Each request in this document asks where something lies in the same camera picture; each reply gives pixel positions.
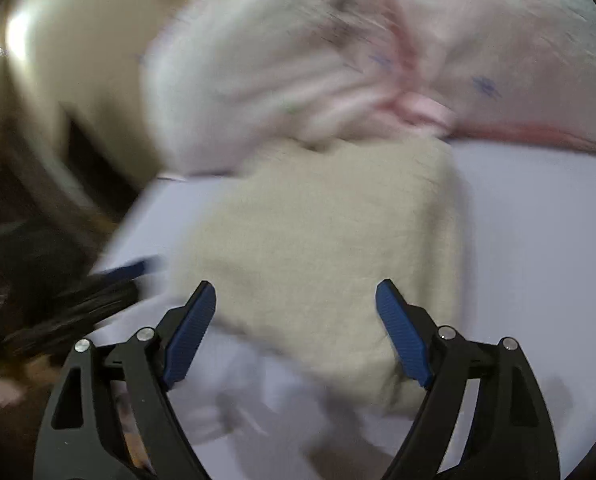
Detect white pink left pillow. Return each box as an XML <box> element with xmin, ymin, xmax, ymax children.
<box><xmin>142</xmin><ymin>0</ymin><xmax>454</xmax><ymax>176</ymax></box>

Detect white pink pillow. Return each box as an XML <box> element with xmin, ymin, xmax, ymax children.
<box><xmin>142</xmin><ymin>0</ymin><xmax>454</xmax><ymax>176</ymax></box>
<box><xmin>387</xmin><ymin>0</ymin><xmax>596</xmax><ymax>152</ymax></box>

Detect white pink right pillow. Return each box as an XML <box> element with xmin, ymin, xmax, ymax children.
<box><xmin>387</xmin><ymin>0</ymin><xmax>596</xmax><ymax>152</ymax></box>

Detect beige knitted sweater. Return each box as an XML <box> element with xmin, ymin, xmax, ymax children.
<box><xmin>169</xmin><ymin>138</ymin><xmax>462</xmax><ymax>413</ymax></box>

